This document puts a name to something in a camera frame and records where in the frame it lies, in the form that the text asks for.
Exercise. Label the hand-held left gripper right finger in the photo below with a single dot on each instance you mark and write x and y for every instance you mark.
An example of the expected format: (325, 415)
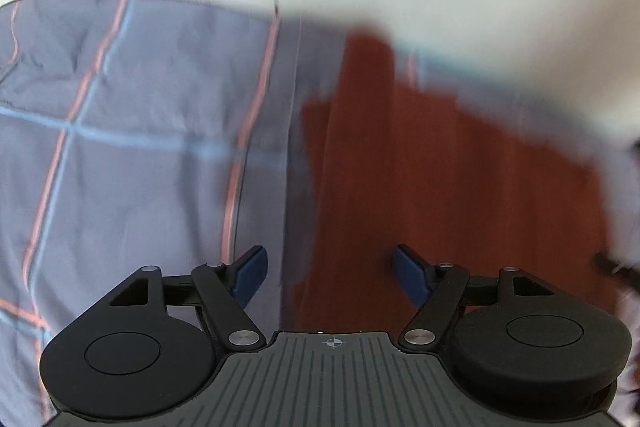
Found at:
(412, 274)

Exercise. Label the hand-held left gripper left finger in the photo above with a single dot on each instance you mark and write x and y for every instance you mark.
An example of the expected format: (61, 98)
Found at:
(250, 272)

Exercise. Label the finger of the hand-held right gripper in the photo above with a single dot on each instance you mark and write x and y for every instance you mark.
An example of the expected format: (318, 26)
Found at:
(617, 271)

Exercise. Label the maroon long-sleeve sweater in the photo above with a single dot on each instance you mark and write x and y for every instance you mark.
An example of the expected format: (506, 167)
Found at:
(425, 182)

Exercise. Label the blue plaid bed sheet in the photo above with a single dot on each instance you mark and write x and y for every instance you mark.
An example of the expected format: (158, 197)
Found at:
(150, 132)

